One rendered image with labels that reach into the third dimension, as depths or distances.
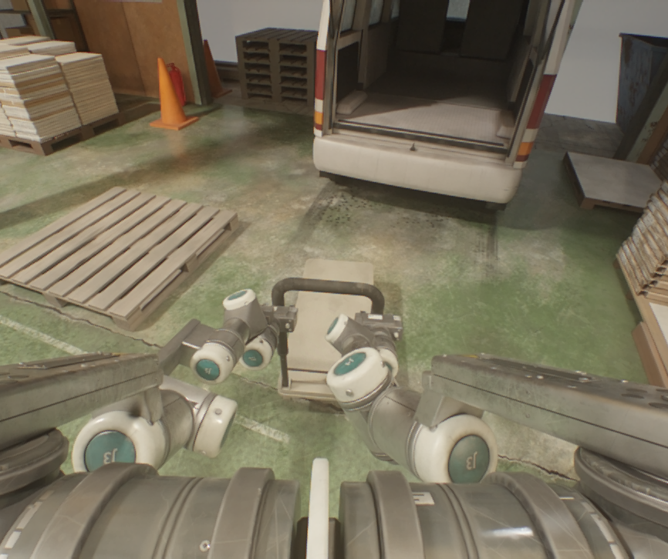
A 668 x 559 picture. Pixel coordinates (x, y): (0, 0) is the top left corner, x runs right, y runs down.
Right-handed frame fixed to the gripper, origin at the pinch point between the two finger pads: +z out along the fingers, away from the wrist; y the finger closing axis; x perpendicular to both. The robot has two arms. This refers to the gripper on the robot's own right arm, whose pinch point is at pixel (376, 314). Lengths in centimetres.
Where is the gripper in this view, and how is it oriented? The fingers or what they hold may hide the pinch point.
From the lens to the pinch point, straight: 118.3
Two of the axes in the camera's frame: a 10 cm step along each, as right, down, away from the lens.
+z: 0.7, -3.5, 9.4
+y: 10.0, 0.8, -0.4
